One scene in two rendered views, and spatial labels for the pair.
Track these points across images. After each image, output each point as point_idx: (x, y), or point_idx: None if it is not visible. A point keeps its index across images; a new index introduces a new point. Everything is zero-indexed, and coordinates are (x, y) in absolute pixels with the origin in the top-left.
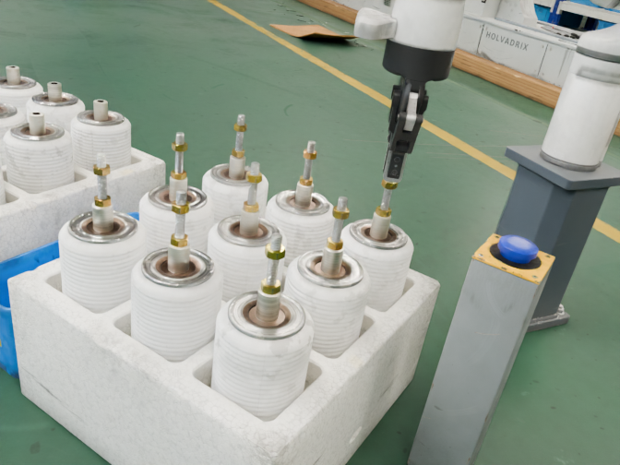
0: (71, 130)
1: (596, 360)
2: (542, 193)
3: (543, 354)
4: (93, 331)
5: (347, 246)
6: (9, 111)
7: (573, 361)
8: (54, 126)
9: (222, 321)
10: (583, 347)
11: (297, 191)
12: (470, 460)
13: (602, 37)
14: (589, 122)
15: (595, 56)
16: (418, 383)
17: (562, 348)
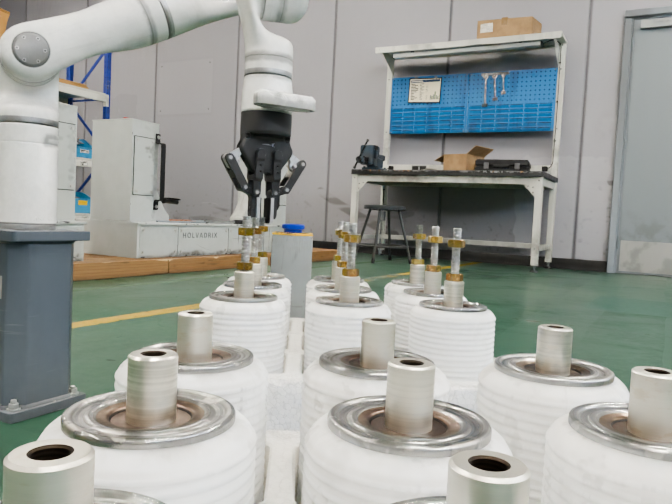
0: (254, 401)
1: (89, 380)
2: (64, 257)
3: (103, 392)
4: (492, 357)
5: (288, 285)
6: (364, 404)
7: (101, 385)
8: (329, 360)
9: (442, 288)
10: (72, 383)
11: (260, 271)
12: None
13: (49, 108)
14: (57, 183)
15: (54, 125)
16: None
17: (84, 388)
